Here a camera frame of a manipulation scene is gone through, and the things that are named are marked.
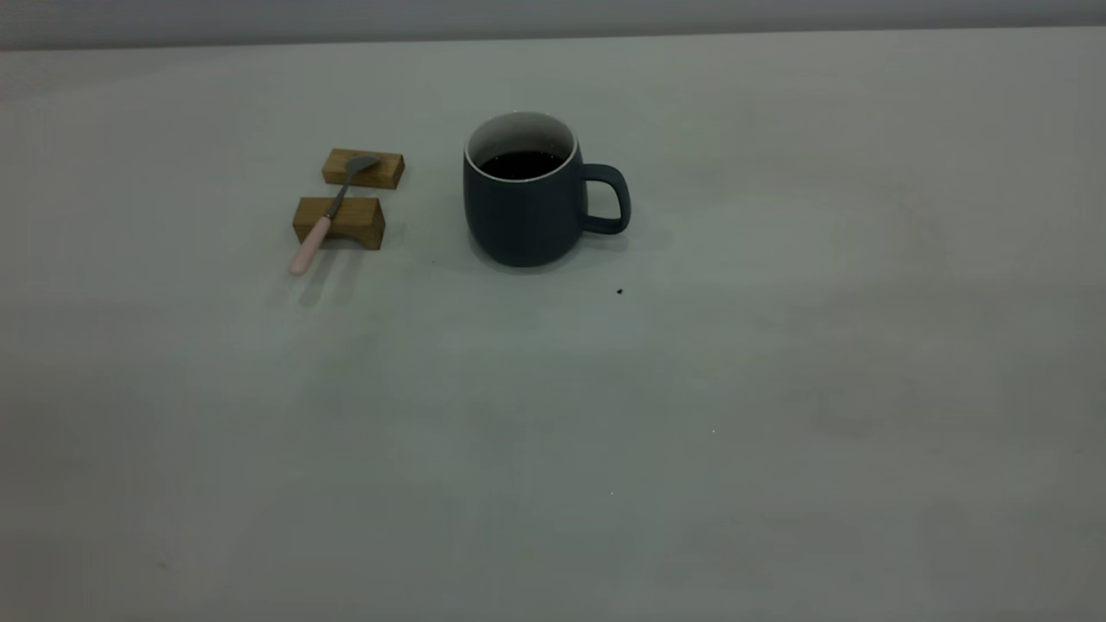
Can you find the arched wooden block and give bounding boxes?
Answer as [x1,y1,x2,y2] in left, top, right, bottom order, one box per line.
[292,196,385,251]

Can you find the pink handled metal spoon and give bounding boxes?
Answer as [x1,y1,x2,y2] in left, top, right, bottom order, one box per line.
[288,155,382,277]

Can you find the flat rectangular wooden block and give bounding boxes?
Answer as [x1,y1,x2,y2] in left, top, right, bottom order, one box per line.
[321,148,405,190]

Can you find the dark grey ceramic mug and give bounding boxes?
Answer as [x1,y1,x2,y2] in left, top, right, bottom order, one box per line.
[462,111,632,268]

